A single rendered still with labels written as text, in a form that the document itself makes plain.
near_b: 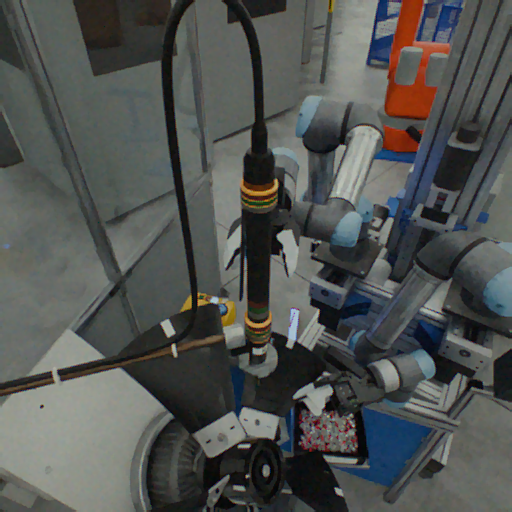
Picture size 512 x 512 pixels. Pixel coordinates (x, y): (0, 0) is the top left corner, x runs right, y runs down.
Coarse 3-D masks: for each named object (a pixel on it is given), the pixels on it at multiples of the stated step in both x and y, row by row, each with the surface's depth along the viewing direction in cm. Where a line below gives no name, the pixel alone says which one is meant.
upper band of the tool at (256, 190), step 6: (276, 180) 43; (246, 186) 45; (258, 186) 45; (270, 186) 45; (276, 186) 42; (246, 192) 42; (252, 192) 41; (258, 192) 41; (264, 192) 41; (270, 192) 41; (246, 204) 43
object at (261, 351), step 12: (252, 132) 38; (264, 132) 38; (252, 144) 39; (264, 144) 39; (252, 156) 39; (264, 156) 39; (252, 168) 40; (264, 168) 39; (252, 180) 40; (264, 180) 40; (252, 348) 62; (264, 348) 62; (252, 360) 65; (264, 360) 66
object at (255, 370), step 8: (224, 328) 60; (232, 328) 60; (232, 336) 59; (240, 336) 59; (232, 344) 59; (240, 344) 60; (232, 352) 60; (240, 352) 61; (248, 352) 61; (272, 352) 67; (240, 360) 63; (248, 360) 64; (272, 360) 66; (248, 368) 65; (256, 368) 65; (264, 368) 65; (272, 368) 65; (256, 376) 64
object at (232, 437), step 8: (224, 416) 77; (232, 416) 77; (216, 424) 77; (224, 424) 77; (232, 424) 77; (240, 424) 77; (200, 432) 77; (208, 432) 77; (216, 432) 77; (224, 432) 77; (232, 432) 77; (240, 432) 77; (200, 440) 77; (208, 440) 77; (216, 440) 77; (224, 440) 77; (232, 440) 77; (240, 440) 77; (208, 448) 77; (216, 448) 77; (224, 448) 77; (208, 456) 77
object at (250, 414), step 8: (248, 408) 88; (240, 416) 86; (248, 416) 87; (256, 416) 86; (264, 416) 86; (272, 416) 86; (248, 424) 85; (264, 424) 85; (272, 424) 85; (248, 432) 83; (256, 432) 83; (264, 432) 83; (272, 432) 83
